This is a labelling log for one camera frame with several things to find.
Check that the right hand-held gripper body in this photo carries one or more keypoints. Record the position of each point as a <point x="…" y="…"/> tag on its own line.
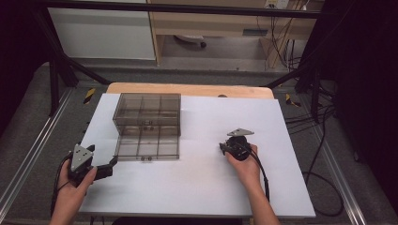
<point x="239" y="146"/>

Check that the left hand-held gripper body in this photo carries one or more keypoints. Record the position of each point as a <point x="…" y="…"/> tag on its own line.
<point x="81" y="159"/>

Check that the smoky transparent drawer cabinet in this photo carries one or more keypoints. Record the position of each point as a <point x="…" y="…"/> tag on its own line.
<point x="147" y="109"/>

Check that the person's right hand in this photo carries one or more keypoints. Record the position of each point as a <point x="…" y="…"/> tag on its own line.
<point x="247" y="170"/>

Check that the person's left hand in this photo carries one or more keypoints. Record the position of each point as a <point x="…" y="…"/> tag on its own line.
<point x="70" y="190"/>

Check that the white board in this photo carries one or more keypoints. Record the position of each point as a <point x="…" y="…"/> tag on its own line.
<point x="203" y="187"/>

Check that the yellow black tape marker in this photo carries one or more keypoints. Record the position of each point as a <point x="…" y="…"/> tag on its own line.
<point x="292" y="100"/>
<point x="89" y="95"/>

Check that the wooden table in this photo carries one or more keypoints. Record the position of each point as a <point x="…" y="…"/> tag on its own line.
<point x="187" y="89"/>

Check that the black metal stand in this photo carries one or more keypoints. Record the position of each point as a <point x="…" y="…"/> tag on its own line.
<point x="59" y="68"/>
<point x="309" y="81"/>

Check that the white chair base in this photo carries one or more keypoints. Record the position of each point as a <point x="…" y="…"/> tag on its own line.
<point x="191" y="39"/>

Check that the white panel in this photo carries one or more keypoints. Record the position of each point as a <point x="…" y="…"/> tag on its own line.
<point x="100" y="34"/>

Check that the light wooden desk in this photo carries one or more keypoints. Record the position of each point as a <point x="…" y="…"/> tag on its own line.
<point x="219" y="23"/>

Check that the white power strip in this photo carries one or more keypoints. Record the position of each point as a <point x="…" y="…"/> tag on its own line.
<point x="277" y="3"/>

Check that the aluminium floor rail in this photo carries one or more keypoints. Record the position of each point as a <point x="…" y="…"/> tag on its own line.
<point x="341" y="178"/>
<point x="34" y="146"/>

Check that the black metal frame bar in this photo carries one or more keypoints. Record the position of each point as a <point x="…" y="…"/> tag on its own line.
<point x="187" y="8"/>

